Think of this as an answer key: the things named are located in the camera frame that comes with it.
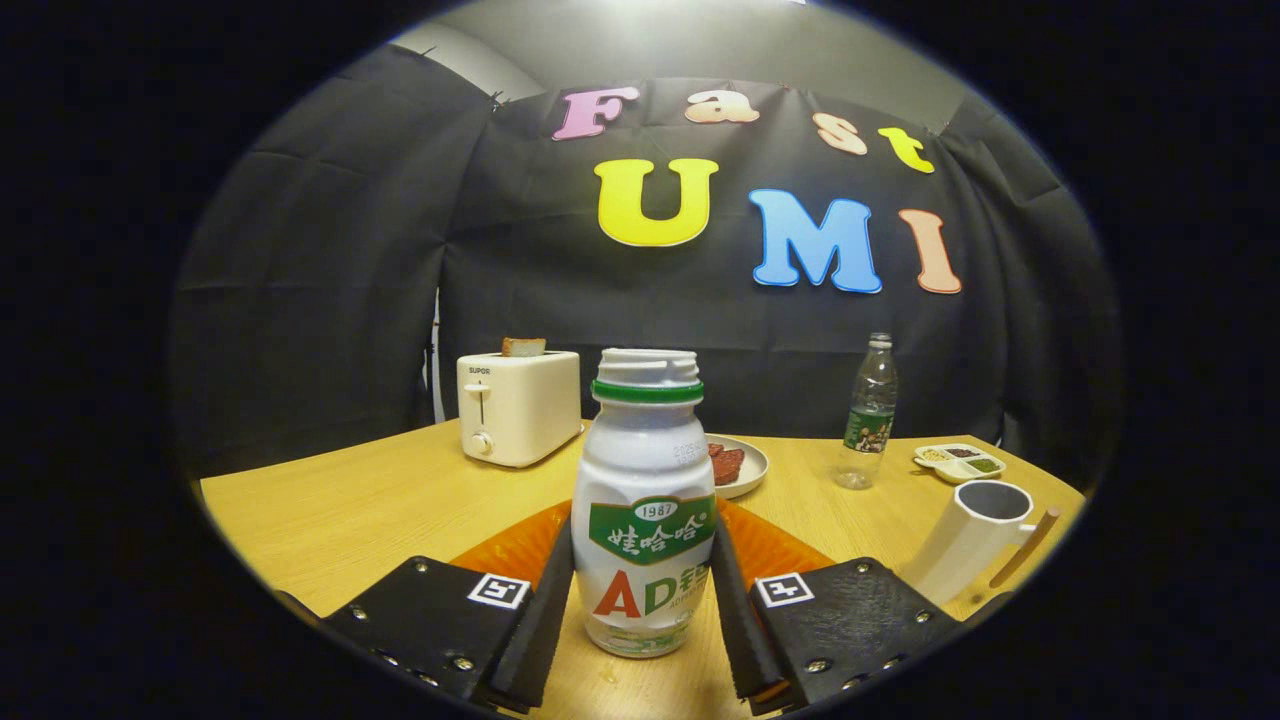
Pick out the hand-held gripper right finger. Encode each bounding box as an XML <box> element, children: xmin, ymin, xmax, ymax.
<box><xmin>708</xmin><ymin>497</ymin><xmax>966</xmax><ymax>715</ymax></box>

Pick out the cream toaster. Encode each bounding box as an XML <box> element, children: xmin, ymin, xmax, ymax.
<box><xmin>457</xmin><ymin>350</ymin><xmax>584</xmax><ymax>469</ymax></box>

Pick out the ceiling light panel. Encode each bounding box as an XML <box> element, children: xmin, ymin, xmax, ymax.
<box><xmin>600</xmin><ymin>0</ymin><xmax>811</xmax><ymax>41</ymax></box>

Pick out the white juice bottle green label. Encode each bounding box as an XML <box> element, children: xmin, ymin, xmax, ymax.
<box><xmin>571</xmin><ymin>348</ymin><xmax>718</xmax><ymax>659</ymax></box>

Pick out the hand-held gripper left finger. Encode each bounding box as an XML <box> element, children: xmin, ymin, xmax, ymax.
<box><xmin>320</xmin><ymin>500</ymin><xmax>577</xmax><ymax>715</ymax></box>

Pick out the white cup wooden handle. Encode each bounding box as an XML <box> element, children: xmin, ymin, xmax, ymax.
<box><xmin>900</xmin><ymin>480</ymin><xmax>1061</xmax><ymax>607</ymax></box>

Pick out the round grey plate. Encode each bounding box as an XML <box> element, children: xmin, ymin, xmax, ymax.
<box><xmin>705</xmin><ymin>434</ymin><xmax>770</xmax><ymax>500</ymax></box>

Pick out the white divided bean tray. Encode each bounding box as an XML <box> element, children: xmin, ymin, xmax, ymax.
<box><xmin>912</xmin><ymin>443</ymin><xmax>1007</xmax><ymax>485</ymax></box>

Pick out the black backdrop cloth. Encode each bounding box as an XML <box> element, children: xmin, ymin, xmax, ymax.
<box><xmin>170</xmin><ymin>45</ymin><xmax>1121</xmax><ymax>481</ymax></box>

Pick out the wooden table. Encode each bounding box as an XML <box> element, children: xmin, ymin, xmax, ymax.
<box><xmin>198</xmin><ymin>418</ymin><xmax>1088</xmax><ymax>720</ymax></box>

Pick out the clear plastic water bottle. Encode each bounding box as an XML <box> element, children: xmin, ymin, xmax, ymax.
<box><xmin>835</xmin><ymin>333</ymin><xmax>899</xmax><ymax>491</ymax></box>

